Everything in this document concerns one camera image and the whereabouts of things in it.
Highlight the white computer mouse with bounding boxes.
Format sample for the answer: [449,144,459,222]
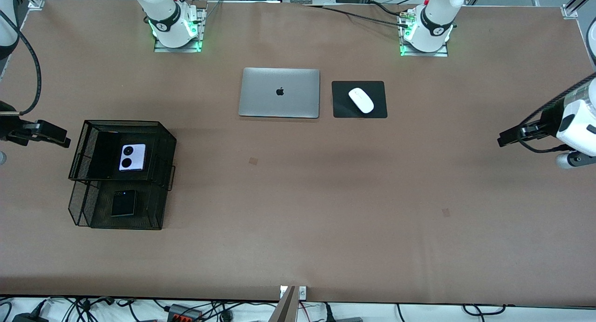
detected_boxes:
[348,87,375,114]

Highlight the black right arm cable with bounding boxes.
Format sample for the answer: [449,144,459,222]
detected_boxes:
[0,10,42,116]

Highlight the black looped floor cable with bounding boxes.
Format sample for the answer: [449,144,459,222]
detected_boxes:
[462,304,506,316]

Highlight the black cable across table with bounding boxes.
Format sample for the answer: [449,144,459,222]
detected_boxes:
[303,2,413,29]

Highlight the black power strip red switches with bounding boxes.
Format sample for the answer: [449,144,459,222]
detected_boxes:
[167,303,203,322]

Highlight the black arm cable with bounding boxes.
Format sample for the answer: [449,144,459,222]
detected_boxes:
[0,10,42,116]
[518,72,596,154]

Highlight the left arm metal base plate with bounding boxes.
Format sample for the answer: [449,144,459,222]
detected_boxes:
[400,8,449,57]

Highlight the black mesh two-tier tray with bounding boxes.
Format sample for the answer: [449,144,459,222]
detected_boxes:
[68,121,177,230]

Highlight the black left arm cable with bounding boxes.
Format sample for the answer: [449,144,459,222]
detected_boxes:
[518,72,596,154]

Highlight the lavender flip phone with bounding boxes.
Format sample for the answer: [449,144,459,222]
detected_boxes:
[119,144,147,172]

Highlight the small black flip phone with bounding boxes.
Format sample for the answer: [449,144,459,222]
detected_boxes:
[111,189,137,217]

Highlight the long black smartphone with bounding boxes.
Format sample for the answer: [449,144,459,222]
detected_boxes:
[88,131,122,181]

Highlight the grey metal camera post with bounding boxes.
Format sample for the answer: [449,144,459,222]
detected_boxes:
[268,286,297,322]

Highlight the silver closed laptop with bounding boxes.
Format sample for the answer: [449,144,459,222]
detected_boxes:
[238,67,321,119]

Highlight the black mouse pad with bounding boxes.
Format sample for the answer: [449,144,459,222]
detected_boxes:
[332,81,388,119]

